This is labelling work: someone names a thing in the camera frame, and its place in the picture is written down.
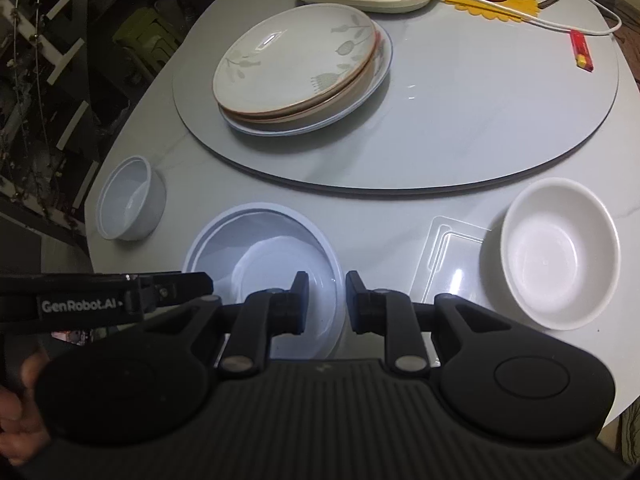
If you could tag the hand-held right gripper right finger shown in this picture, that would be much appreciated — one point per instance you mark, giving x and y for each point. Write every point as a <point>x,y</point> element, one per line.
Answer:
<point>354,305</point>

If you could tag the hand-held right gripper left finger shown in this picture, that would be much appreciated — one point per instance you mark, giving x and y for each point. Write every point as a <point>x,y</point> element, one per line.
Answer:
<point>300,305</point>

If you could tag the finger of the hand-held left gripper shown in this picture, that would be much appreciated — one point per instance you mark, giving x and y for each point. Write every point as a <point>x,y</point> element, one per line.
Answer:
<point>180,287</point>

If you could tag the large pale blue bowl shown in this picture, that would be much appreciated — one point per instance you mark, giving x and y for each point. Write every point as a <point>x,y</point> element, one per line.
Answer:
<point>260,250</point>

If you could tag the small white bowl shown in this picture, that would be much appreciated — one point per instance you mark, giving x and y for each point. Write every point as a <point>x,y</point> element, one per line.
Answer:
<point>125,200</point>

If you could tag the white red-flower plate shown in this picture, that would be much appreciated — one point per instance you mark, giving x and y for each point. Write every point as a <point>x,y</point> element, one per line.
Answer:
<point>280,130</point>

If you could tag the wide white bowl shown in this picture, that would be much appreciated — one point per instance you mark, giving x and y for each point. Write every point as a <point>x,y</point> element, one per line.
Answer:
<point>555,255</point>

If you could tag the person's left hand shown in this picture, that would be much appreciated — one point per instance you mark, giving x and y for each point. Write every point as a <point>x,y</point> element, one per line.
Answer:
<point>20,405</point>

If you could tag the clear plastic tray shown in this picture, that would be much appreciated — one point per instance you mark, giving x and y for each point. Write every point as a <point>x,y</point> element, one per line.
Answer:
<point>450,260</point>

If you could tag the grey round turntable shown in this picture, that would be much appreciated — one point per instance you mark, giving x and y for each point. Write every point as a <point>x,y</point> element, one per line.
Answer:
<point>450,110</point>

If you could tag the stack of green stools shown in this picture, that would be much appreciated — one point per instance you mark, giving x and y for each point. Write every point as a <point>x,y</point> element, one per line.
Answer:
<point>145,30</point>

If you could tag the red lighter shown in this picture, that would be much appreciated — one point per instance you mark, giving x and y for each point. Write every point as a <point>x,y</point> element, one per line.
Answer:
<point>581,50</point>

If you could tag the small dark stick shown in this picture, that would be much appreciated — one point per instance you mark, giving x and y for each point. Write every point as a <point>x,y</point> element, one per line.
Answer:
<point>549,1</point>

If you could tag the pink blanket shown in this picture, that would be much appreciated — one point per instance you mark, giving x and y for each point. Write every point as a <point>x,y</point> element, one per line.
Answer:
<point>631,35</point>

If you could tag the white slatted wall shelf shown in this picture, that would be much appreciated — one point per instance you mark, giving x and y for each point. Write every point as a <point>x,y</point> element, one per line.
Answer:
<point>67,55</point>

